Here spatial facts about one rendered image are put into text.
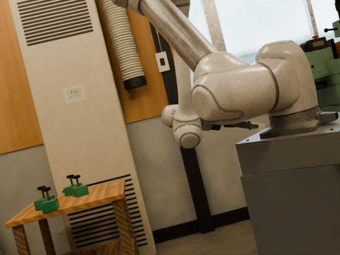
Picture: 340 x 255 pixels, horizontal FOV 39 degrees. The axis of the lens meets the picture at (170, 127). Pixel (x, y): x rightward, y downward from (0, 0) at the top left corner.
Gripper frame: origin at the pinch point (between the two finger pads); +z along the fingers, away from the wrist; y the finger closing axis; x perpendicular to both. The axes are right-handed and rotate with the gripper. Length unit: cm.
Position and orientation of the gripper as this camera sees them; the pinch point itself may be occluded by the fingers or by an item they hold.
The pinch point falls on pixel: (257, 126)
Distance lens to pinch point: 212.2
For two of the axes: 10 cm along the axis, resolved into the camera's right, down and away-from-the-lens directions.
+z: 9.9, 1.2, 1.2
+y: -1.2, 0.1, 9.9
